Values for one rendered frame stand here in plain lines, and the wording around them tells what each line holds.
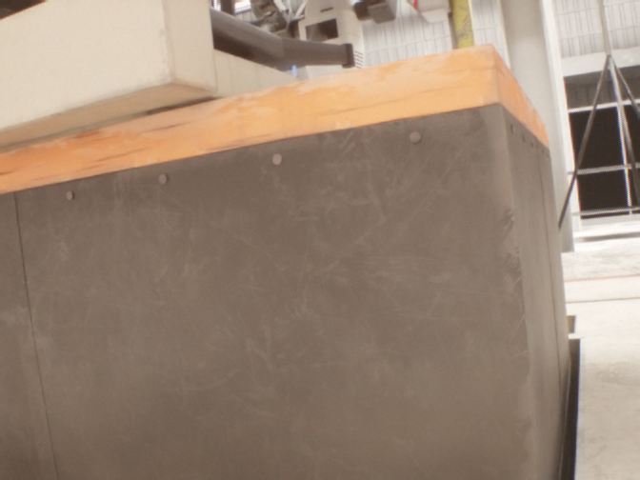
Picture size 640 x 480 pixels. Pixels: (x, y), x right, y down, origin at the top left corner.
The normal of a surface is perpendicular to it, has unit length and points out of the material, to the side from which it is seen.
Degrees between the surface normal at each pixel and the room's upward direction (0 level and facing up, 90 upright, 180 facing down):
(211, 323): 90
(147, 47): 90
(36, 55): 90
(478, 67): 90
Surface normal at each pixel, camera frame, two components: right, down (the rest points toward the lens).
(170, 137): -0.41, 0.08
